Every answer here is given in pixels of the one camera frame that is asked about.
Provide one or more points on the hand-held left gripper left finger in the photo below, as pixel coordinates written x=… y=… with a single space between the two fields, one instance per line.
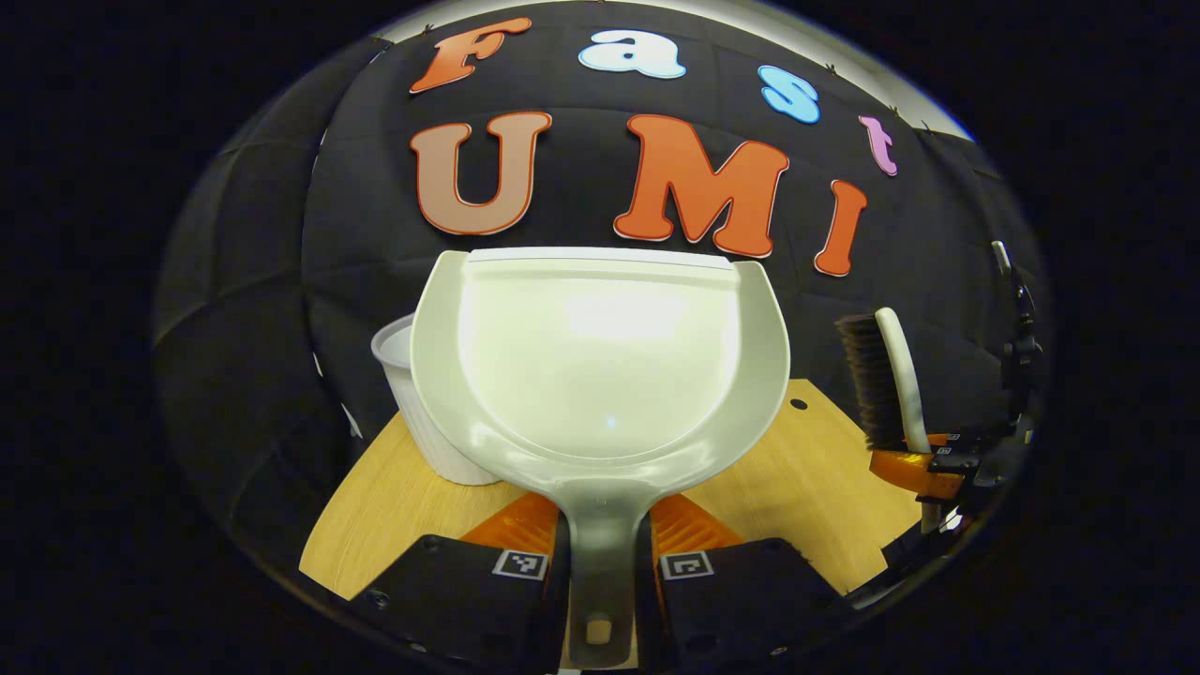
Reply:
x=459 y=609

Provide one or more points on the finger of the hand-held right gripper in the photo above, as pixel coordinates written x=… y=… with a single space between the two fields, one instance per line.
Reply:
x=952 y=464
x=975 y=441

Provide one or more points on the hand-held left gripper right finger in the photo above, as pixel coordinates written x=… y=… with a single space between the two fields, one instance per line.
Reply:
x=741 y=609

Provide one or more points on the small white broom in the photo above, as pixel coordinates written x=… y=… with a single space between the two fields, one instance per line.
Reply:
x=905 y=375

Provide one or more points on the white ribbed garbage bin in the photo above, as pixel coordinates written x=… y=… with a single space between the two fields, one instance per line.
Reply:
x=422 y=441

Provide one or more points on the grey plastic dustpan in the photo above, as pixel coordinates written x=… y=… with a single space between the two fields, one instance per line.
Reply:
x=600 y=375

